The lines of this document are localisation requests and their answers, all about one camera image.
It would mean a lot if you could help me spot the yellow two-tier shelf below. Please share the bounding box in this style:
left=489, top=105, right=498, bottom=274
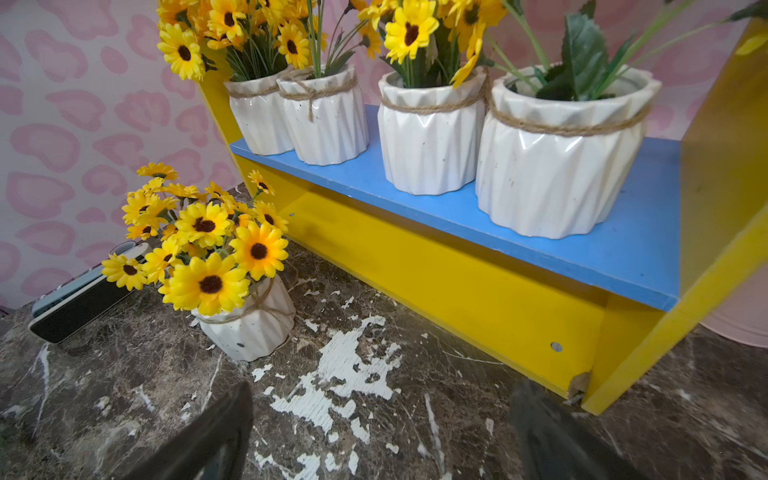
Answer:
left=197, top=17, right=768, bottom=416

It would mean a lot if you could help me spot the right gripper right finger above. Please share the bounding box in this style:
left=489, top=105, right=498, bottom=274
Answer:
left=508, top=380, right=645, bottom=479

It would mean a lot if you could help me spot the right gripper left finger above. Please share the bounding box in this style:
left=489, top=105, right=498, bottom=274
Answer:
left=126, top=381, right=254, bottom=480

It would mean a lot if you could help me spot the sunflower pot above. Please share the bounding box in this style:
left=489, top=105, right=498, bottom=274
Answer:
left=358, top=1, right=507, bottom=196
left=274, top=1, right=371, bottom=166
left=102, top=163, right=295, bottom=362
left=475, top=0, right=768, bottom=241
left=157, top=1, right=302, bottom=155

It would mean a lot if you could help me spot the black white device at wall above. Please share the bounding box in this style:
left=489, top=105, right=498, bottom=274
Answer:
left=28, top=264, right=130, bottom=344

